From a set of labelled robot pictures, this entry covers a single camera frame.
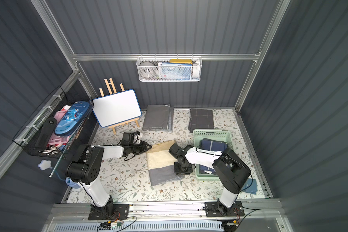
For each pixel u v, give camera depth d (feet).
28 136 2.00
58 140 2.15
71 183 2.49
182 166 2.42
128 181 2.77
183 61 2.93
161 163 2.94
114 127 3.36
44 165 2.13
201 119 3.68
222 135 3.26
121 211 2.41
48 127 2.13
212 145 3.12
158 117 3.68
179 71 2.83
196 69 2.77
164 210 2.48
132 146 2.72
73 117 2.23
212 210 2.41
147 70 2.76
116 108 3.15
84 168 1.63
